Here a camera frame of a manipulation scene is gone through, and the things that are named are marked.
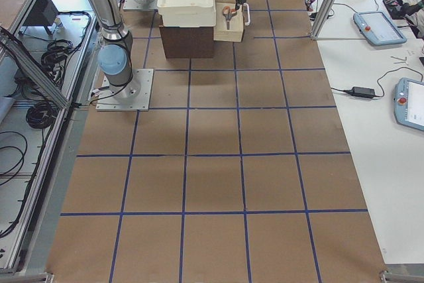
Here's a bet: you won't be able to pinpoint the near teach pendant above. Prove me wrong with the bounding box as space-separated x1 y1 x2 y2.
394 78 424 131

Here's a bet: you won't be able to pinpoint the orange grey scissors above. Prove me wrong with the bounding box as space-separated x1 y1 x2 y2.
222 6 238 30

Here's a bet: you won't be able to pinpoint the dark brown wooden cabinet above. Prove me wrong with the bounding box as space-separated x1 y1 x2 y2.
159 25 214 59

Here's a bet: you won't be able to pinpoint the far teach pendant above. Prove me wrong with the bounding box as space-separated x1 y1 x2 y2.
353 11 407 46

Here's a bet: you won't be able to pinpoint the teach pendant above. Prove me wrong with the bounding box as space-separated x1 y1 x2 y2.
353 11 407 46
394 78 424 131

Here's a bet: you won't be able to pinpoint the wooden drawer with white handle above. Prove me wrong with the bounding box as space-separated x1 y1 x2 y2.
213 3 250 42

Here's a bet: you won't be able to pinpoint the black power adapter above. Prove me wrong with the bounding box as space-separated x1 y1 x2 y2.
343 86 376 99

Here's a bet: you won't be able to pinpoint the aluminium frame post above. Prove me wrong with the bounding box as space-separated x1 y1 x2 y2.
309 0 352 41

